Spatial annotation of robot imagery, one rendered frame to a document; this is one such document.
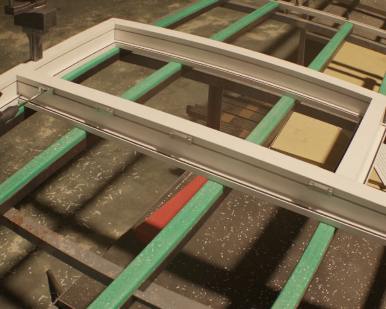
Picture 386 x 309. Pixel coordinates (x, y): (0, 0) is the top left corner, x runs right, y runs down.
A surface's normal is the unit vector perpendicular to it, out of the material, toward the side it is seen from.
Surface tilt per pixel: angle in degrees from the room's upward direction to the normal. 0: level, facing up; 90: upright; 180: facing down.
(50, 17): 90
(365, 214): 90
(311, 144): 0
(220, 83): 90
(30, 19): 90
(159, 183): 0
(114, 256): 0
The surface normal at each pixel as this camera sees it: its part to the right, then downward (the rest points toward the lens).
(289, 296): 0.04, -0.83
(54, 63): 0.85, 0.32
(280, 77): -0.52, 0.47
